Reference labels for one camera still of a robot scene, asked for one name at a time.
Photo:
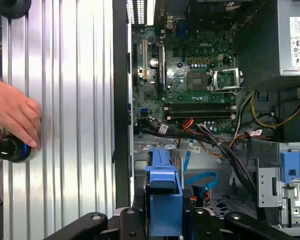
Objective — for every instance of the grey metal drive cage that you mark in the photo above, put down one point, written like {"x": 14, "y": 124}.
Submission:
{"x": 265, "y": 180}

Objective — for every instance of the black round rubber cap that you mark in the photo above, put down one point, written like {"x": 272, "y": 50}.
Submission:
{"x": 13, "y": 8}

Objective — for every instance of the green motherboard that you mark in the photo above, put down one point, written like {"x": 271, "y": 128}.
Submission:
{"x": 176, "y": 80}

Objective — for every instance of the metal socket cover frame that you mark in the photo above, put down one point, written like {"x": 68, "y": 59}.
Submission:
{"x": 226, "y": 70}

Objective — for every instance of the beige expansion slot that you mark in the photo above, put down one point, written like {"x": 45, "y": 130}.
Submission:
{"x": 145, "y": 60}

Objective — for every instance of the grey metal disk bay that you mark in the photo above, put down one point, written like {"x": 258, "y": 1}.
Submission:
{"x": 140, "y": 170}

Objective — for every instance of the hard disk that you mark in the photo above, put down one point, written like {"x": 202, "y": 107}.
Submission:
{"x": 165, "y": 175}

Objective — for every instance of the black expansion slot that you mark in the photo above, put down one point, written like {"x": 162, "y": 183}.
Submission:
{"x": 162, "y": 67}

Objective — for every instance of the black RAM slot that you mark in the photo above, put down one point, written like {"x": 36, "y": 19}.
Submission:
{"x": 200, "y": 107}
{"x": 200, "y": 116}

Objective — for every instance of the person's bare hand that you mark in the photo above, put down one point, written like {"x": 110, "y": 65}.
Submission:
{"x": 12, "y": 110}

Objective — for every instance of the blue board port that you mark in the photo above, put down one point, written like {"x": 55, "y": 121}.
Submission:
{"x": 145, "y": 112}

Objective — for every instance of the black PC case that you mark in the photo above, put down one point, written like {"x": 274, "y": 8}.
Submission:
{"x": 121, "y": 100}

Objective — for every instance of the blue drive bay latch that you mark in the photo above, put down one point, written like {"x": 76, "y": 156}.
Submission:
{"x": 292, "y": 165}

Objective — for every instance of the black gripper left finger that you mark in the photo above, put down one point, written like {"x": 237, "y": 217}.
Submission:
{"x": 130, "y": 225}

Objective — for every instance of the silver coin battery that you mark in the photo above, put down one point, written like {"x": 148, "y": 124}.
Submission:
{"x": 154, "y": 62}

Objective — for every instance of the CPU socket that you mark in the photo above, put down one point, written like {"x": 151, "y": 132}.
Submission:
{"x": 197, "y": 81}

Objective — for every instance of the black case fan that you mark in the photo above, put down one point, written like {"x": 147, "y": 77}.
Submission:
{"x": 215, "y": 12}

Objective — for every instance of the grey power supply unit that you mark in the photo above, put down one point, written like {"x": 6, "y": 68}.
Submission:
{"x": 283, "y": 37}

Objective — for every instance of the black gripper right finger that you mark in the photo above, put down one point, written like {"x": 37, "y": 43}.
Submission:
{"x": 202, "y": 225}

